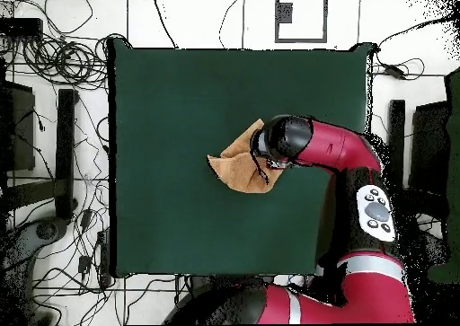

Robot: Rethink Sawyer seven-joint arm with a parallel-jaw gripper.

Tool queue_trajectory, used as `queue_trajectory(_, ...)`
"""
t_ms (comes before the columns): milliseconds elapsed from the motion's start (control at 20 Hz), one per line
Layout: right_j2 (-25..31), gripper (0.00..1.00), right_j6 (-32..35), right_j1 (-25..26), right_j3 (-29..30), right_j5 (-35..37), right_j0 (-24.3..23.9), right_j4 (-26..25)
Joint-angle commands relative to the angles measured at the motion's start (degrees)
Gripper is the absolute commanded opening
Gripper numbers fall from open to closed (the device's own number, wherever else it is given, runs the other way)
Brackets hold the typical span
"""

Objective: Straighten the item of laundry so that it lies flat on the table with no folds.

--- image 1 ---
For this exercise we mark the tan terry towel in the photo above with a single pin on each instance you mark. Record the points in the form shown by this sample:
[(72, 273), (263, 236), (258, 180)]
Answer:
[(237, 168)]

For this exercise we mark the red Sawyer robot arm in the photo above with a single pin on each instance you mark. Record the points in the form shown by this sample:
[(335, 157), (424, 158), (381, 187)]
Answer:
[(330, 146)]

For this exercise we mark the white plastic item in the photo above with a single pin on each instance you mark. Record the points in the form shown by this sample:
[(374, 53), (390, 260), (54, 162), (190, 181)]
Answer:
[(296, 279)]

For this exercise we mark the black flat box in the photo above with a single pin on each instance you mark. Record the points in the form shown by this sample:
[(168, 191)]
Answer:
[(21, 26)]

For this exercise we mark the black stand base bar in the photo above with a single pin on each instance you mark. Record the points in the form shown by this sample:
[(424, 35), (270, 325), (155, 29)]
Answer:
[(65, 142), (397, 117)]

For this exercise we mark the dark green table cloth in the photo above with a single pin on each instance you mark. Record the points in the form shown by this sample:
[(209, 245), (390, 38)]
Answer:
[(161, 89)]

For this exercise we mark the long black power adapter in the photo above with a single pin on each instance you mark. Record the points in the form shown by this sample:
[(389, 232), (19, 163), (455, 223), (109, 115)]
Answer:
[(394, 71)]

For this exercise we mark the dark square box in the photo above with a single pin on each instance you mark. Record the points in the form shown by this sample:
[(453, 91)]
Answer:
[(21, 132), (427, 150)]

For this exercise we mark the grey leg with round knob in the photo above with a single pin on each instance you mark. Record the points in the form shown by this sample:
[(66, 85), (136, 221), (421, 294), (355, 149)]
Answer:
[(46, 230), (436, 248)]

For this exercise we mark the black power strip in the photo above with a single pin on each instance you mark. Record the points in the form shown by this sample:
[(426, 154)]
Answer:
[(104, 257)]

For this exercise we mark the small black power adapter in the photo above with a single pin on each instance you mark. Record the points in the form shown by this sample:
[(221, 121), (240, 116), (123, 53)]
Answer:
[(84, 264), (86, 218)]

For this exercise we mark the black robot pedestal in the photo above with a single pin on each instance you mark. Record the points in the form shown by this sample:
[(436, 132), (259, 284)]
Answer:
[(230, 280)]

